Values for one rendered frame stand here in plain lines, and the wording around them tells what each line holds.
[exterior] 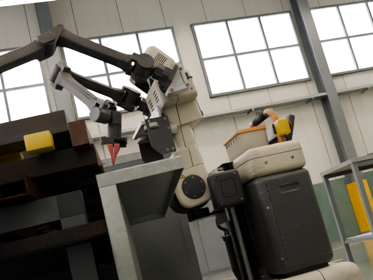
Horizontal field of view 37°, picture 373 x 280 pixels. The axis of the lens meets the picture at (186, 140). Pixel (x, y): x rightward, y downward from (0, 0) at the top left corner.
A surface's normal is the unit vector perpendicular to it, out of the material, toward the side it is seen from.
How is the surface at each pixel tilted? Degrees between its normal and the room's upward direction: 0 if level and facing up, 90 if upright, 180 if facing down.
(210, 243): 90
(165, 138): 90
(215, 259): 90
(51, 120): 90
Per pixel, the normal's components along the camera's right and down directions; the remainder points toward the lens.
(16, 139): 0.07, -0.22
